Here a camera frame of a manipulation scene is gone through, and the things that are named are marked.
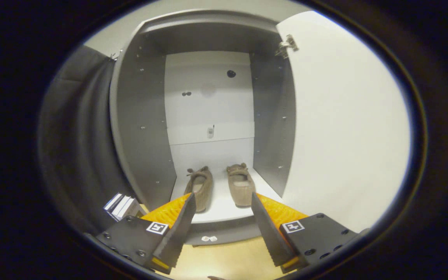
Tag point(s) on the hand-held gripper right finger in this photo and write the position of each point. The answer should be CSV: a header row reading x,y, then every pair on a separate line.
x,y
270,237

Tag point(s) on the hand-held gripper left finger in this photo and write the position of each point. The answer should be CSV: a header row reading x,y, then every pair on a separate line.
x,y
179,237

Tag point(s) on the brown fuzzy shoe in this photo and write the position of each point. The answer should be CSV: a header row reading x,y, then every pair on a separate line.
x,y
241,190
200,190

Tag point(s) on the grey shoe cabinet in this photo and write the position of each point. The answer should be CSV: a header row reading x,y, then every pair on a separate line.
x,y
150,136

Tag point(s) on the white shoe cabinet door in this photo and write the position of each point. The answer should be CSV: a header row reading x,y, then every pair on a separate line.
x,y
344,136

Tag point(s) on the metal door hinge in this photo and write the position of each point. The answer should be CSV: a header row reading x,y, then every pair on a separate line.
x,y
287,44

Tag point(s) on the grey cover book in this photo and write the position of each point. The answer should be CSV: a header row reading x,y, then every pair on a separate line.
x,y
128,208

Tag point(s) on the black backdrop cloth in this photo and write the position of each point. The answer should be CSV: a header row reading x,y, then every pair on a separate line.
x,y
80,147

